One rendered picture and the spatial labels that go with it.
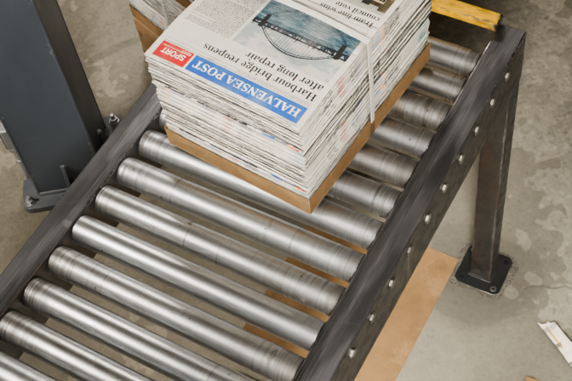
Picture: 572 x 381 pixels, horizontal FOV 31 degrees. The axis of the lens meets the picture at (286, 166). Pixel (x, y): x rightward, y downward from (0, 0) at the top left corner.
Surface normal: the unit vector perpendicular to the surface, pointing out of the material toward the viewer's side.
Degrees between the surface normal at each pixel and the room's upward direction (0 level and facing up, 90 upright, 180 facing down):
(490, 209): 90
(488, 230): 90
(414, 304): 0
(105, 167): 0
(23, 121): 90
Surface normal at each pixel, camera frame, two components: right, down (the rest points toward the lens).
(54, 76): 0.13, 0.80
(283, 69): -0.07, -0.60
